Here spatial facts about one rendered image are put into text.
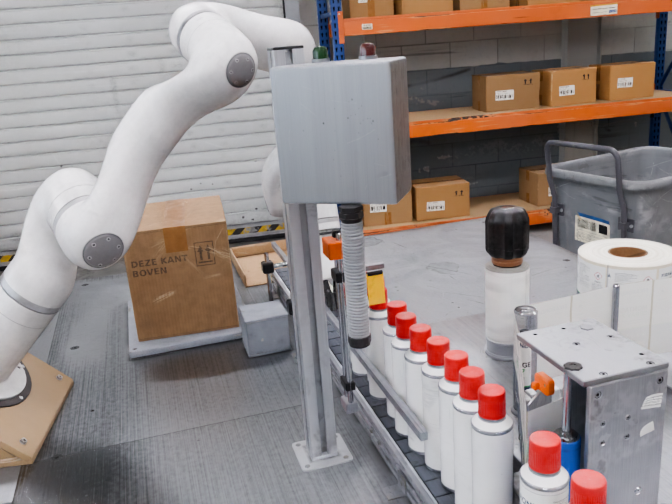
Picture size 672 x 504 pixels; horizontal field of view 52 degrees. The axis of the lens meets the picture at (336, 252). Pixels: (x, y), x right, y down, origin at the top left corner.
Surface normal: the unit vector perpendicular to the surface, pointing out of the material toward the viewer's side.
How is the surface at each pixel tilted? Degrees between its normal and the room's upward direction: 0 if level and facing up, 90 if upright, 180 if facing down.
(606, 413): 90
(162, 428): 0
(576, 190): 93
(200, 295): 90
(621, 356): 0
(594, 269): 90
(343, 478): 0
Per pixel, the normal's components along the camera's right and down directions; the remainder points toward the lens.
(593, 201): -0.87, 0.26
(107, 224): 0.64, 0.11
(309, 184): -0.32, 0.30
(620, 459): 0.29, 0.27
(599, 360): -0.07, -0.95
